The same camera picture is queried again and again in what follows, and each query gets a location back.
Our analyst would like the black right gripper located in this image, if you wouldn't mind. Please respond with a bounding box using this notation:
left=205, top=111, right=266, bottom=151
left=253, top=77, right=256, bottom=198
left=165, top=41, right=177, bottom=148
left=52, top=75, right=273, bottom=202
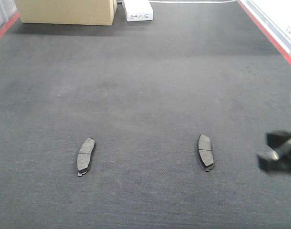
left=257, top=130, right=291, bottom=173

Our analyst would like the grey brake pad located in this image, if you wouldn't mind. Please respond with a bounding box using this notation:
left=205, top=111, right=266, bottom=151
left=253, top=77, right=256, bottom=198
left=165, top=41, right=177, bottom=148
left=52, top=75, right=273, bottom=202
left=197, top=134, right=214, bottom=172

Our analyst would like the cardboard box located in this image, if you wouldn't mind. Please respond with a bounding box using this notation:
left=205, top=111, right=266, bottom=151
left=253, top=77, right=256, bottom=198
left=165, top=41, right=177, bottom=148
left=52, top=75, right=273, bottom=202
left=15, top=0, right=117, bottom=26

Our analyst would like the red conveyor edge strip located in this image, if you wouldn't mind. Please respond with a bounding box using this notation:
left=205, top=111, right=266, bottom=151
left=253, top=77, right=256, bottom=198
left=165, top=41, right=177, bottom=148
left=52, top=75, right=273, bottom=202
left=0, top=12, right=20, bottom=38

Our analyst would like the grey brake pad carried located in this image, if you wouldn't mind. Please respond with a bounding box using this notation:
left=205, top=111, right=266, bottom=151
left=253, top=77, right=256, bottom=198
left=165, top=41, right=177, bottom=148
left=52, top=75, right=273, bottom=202
left=77, top=137, right=96, bottom=177

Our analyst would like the white small box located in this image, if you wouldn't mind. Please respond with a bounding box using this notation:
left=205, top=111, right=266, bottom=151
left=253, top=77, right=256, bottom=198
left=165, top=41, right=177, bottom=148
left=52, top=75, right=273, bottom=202
left=122, top=0, right=154, bottom=22

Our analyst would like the black conveyor belt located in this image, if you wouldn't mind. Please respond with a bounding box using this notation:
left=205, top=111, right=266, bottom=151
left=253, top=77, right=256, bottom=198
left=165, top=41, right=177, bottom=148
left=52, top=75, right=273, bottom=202
left=0, top=2, right=291, bottom=229

